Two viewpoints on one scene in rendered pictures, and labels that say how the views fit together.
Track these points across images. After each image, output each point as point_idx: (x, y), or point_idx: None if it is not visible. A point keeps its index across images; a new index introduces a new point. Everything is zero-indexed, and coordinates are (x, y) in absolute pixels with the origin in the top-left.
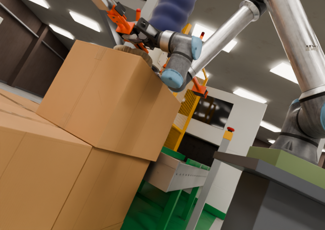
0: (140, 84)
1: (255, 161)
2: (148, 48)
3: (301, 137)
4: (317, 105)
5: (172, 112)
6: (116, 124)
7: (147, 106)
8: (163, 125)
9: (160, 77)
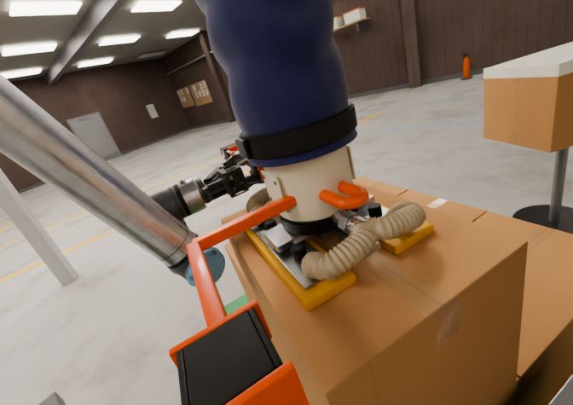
0: (236, 254)
1: (59, 397)
2: (240, 193)
3: None
4: None
5: (309, 381)
6: (254, 297)
7: (257, 295)
8: (307, 390)
9: (268, 240)
